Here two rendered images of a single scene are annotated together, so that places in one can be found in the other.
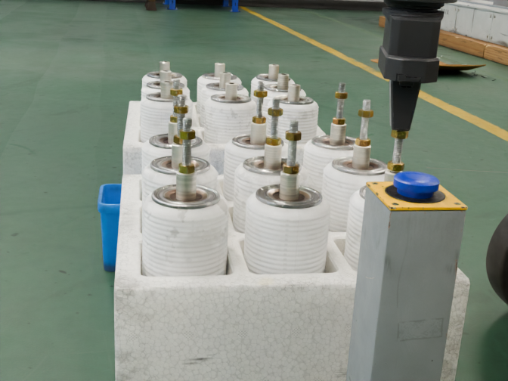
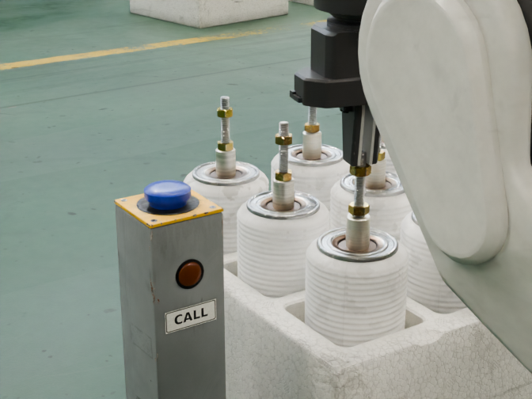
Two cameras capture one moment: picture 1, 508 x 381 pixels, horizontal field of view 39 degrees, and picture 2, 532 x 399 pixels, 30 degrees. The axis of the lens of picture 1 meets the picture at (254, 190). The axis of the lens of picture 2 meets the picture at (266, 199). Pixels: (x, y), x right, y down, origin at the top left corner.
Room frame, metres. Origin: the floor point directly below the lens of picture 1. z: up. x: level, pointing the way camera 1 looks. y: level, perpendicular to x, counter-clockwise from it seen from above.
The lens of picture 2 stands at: (0.37, -0.91, 0.62)
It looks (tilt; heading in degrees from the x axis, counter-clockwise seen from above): 21 degrees down; 67
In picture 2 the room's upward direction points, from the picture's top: straight up
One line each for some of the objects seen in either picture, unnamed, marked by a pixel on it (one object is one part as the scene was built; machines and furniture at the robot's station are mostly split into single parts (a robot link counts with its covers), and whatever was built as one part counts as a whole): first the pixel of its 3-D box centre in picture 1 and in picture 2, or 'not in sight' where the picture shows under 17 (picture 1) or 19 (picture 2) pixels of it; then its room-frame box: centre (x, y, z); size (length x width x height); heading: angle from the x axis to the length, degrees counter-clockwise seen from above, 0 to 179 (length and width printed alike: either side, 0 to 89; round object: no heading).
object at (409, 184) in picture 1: (415, 187); (168, 197); (0.61, -0.14, 0.32); 0.04 x 0.04 x 0.02
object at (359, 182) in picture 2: (397, 150); (359, 190); (0.78, -0.16, 0.31); 0.01 x 0.01 x 0.08
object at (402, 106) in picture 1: (404, 103); (348, 131); (0.77, -0.16, 0.36); 0.03 x 0.02 x 0.06; 86
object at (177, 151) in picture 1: (180, 156); (312, 145); (0.86, 0.09, 0.26); 0.02 x 0.02 x 0.03
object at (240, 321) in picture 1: (265, 280); (369, 317); (0.88, -0.02, 0.09); 0.39 x 0.39 x 0.18; 10
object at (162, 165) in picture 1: (180, 165); (311, 155); (0.86, 0.09, 0.25); 0.08 x 0.08 x 0.01
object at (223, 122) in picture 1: (229, 147); not in sight; (1.30, 0.05, 0.16); 0.10 x 0.10 x 0.18
